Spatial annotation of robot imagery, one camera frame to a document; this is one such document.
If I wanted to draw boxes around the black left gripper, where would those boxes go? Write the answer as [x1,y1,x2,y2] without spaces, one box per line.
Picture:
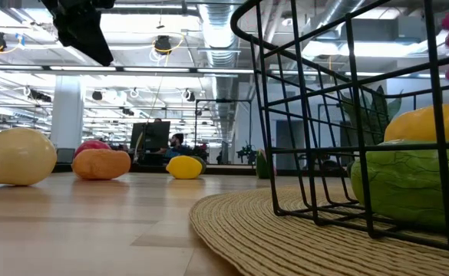
[41,0,116,67]

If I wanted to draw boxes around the red apple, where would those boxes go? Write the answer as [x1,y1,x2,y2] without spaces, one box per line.
[74,140,112,155]

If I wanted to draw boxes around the orange fruit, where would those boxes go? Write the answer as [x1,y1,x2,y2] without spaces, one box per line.
[71,148,132,181]

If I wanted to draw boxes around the pale yellow pear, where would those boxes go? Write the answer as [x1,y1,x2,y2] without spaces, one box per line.
[0,127,58,187]

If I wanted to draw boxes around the yellow lemon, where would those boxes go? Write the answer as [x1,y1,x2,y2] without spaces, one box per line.
[165,155,203,180]
[384,104,449,143]

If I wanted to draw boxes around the round woven straw placemat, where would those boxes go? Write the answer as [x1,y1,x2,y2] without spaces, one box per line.
[188,185,449,276]

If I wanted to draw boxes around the black wire basket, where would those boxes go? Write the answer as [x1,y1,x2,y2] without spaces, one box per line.
[229,0,449,258]

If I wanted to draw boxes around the light green leafy vegetable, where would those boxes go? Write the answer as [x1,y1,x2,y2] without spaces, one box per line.
[349,140,449,235]

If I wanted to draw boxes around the white structural column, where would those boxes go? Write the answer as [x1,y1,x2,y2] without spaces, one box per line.
[50,74,86,150]

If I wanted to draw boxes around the black computer monitor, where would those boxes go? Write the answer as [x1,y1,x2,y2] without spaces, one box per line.
[130,121,171,150]

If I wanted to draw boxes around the grey laptop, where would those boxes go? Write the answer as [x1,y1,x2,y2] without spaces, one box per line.
[56,147,75,164]

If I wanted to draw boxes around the person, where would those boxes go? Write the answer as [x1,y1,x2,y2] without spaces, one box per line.
[165,133,190,158]

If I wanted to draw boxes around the dark green avocado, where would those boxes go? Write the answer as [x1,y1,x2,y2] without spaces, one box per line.
[191,155,208,176]

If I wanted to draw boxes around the green plant in white pot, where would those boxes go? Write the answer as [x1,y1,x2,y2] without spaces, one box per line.
[341,84,404,146]

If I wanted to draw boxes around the silver ventilation duct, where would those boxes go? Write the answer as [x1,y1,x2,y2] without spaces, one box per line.
[196,0,243,143]

